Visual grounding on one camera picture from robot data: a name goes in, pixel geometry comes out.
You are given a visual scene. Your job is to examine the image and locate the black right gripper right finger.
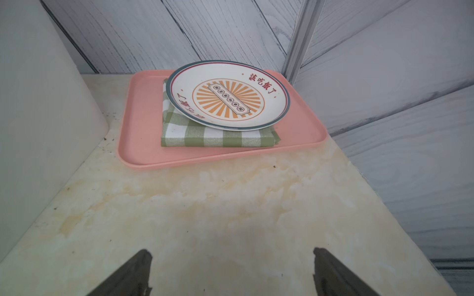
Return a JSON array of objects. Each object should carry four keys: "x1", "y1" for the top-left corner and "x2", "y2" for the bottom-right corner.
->
[{"x1": 313, "y1": 247, "x2": 379, "y2": 296}]

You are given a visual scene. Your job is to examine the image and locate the pink plastic tray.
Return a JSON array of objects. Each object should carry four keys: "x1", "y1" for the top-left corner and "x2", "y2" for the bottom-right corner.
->
[{"x1": 116, "y1": 70, "x2": 329, "y2": 170}]

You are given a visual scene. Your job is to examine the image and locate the white drawer cabinet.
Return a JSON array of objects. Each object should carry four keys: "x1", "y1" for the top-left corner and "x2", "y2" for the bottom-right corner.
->
[{"x1": 1, "y1": 1, "x2": 109, "y2": 257}]

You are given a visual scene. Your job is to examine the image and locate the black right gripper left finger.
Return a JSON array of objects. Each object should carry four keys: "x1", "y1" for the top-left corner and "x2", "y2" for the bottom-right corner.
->
[{"x1": 88, "y1": 249, "x2": 153, "y2": 296}]

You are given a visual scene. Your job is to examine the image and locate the green checkered cloth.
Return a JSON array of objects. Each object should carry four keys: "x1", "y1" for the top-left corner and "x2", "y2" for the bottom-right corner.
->
[{"x1": 161, "y1": 80, "x2": 281, "y2": 148}]

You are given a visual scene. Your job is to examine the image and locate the white patterned plate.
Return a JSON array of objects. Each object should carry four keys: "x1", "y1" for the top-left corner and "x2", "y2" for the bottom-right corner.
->
[{"x1": 166, "y1": 60, "x2": 291, "y2": 131}]

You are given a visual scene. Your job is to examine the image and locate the aluminium frame post right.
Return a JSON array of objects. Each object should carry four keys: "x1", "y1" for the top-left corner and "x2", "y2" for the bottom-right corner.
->
[{"x1": 282, "y1": 0, "x2": 326, "y2": 85}]

